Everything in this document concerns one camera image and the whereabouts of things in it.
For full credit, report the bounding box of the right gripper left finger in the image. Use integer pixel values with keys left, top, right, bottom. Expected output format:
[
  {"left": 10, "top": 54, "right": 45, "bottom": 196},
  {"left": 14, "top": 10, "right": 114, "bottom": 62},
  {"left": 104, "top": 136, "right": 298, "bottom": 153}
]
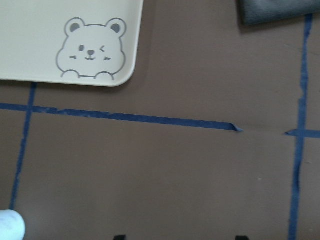
[{"left": 113, "top": 235, "right": 125, "bottom": 240}]

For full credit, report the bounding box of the light blue cup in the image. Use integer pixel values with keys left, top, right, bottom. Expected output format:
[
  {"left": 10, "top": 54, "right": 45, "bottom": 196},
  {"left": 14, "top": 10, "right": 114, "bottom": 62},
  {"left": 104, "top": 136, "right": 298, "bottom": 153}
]
[{"left": 0, "top": 209, "right": 26, "bottom": 240}]

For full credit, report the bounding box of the cream bear tray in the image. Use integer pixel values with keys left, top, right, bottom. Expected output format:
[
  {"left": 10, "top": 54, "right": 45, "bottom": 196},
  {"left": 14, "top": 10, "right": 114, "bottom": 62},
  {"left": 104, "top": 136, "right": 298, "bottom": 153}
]
[{"left": 0, "top": 0, "right": 144, "bottom": 87}]

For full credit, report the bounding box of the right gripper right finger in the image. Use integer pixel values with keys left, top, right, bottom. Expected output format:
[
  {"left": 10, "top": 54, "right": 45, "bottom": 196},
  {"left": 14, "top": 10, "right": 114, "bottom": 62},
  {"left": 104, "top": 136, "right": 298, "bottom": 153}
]
[{"left": 235, "top": 235, "right": 248, "bottom": 240}]

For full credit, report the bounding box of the grey folded cloth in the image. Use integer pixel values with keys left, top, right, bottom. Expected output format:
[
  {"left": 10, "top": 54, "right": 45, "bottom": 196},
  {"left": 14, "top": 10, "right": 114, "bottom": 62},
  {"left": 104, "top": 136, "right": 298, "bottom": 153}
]
[{"left": 237, "top": 0, "right": 320, "bottom": 26}]

